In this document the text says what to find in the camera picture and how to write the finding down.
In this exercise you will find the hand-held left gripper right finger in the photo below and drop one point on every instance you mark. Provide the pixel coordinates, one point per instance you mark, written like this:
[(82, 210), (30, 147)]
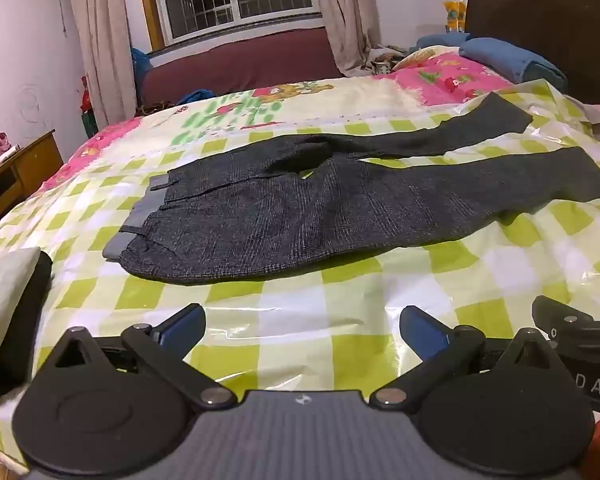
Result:
[(422, 331)]

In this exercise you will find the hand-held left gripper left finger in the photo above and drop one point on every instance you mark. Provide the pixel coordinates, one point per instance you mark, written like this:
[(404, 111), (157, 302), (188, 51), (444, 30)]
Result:
[(184, 326)]

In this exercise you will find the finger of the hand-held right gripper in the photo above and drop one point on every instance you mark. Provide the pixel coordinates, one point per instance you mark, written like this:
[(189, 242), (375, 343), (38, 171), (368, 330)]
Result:
[(555, 310)]

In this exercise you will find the dark grey pants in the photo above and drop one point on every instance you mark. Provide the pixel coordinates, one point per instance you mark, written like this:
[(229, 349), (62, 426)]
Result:
[(300, 210)]

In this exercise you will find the green checkered printed bedspread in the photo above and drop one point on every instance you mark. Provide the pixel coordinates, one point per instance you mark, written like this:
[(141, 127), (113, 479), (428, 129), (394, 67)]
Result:
[(305, 320)]

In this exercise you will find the folded beige cloth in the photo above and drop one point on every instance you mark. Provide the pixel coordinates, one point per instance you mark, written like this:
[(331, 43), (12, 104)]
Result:
[(0, 300)]

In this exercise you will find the wooden desk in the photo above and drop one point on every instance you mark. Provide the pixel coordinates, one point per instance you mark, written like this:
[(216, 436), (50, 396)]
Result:
[(30, 165)]

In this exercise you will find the blue cloth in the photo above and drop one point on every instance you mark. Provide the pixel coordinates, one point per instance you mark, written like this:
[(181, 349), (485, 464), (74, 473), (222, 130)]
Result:
[(196, 96)]

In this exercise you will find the red and green bag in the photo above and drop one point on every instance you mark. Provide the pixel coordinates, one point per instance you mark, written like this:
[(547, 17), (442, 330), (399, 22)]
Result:
[(87, 110)]

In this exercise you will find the white paper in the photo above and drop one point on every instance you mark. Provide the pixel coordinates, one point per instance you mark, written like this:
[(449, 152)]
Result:
[(7, 155)]

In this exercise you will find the blue pillow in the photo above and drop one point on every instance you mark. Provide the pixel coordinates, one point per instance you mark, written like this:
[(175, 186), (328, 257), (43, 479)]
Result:
[(510, 62)]

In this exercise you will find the maroon sofa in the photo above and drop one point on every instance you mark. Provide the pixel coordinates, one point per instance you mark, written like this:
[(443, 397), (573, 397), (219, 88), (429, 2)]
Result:
[(240, 65)]

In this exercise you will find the blue bag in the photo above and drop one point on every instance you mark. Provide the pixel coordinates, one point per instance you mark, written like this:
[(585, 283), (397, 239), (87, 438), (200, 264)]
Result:
[(140, 62)]

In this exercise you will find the patterned cloth pile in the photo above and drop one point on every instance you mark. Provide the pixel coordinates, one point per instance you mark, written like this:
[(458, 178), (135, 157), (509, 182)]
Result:
[(387, 60)]

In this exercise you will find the blue blanket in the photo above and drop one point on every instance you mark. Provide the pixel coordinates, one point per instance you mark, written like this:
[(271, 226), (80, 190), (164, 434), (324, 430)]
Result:
[(440, 40)]

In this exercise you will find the dark brown headboard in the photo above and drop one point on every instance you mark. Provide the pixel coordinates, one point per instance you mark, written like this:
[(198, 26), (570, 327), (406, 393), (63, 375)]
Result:
[(545, 15)]

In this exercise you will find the beige curtain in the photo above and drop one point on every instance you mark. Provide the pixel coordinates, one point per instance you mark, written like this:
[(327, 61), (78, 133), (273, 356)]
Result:
[(102, 40), (345, 15)]

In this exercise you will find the orange juice bottle pack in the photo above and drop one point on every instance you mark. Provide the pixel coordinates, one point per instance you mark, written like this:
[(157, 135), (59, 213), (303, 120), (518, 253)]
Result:
[(454, 12)]

